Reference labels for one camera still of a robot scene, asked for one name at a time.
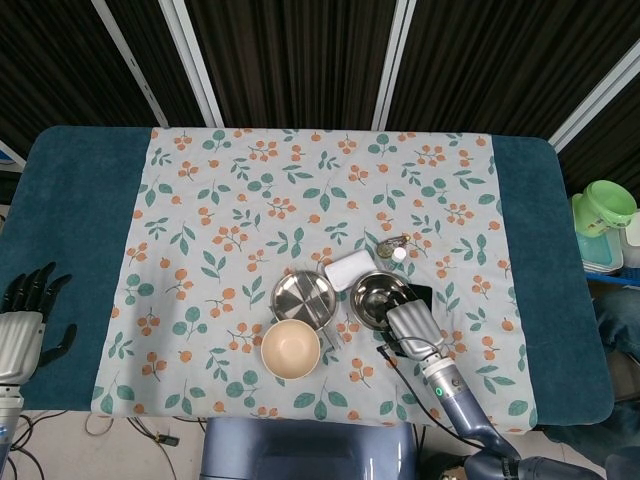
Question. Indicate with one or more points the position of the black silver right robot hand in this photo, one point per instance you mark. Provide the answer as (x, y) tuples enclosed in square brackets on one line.
[(415, 327)]

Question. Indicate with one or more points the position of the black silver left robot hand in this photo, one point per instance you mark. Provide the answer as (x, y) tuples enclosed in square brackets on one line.
[(20, 345)]

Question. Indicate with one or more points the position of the silver steel bowl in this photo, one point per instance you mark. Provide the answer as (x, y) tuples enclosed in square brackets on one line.
[(367, 297)]

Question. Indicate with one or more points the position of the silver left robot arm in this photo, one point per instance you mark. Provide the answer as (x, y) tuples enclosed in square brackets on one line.
[(9, 412)]

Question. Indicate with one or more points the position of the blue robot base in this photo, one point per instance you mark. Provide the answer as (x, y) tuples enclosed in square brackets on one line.
[(305, 450)]

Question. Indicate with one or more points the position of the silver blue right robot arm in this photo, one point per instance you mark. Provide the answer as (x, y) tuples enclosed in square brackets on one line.
[(465, 410)]

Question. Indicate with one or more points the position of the cream ceramic bowl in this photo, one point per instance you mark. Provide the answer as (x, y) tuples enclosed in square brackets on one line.
[(290, 350)]

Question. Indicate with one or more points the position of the small white bottle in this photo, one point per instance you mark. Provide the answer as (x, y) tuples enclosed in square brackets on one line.
[(398, 255)]

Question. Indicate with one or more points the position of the white rectangular case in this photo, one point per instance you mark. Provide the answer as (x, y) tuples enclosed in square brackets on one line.
[(348, 269)]

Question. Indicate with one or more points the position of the black fabric object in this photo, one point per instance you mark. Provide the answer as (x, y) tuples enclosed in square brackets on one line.
[(445, 467)]

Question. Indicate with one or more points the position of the teal table cover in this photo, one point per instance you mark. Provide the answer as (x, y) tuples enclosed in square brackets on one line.
[(75, 210)]

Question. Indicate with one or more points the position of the white blue board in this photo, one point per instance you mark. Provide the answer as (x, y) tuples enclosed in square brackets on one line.
[(7, 157)]

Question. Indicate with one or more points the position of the floral tablecloth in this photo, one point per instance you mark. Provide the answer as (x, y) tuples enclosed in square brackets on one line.
[(240, 250)]

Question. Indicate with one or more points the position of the translucent teal storage box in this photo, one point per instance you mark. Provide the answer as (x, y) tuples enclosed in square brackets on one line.
[(597, 252)]

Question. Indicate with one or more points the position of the blue denim trouser leg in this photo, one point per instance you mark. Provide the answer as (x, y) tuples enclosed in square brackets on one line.
[(620, 320)]

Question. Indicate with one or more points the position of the green plastic bucket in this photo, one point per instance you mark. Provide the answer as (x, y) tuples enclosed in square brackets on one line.
[(602, 207)]

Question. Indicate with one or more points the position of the white plastic container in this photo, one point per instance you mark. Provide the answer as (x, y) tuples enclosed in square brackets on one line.
[(632, 240)]

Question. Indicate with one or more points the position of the white aluminium frame post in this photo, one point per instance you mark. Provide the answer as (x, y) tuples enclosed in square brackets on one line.
[(132, 62), (597, 92), (192, 62), (392, 65)]

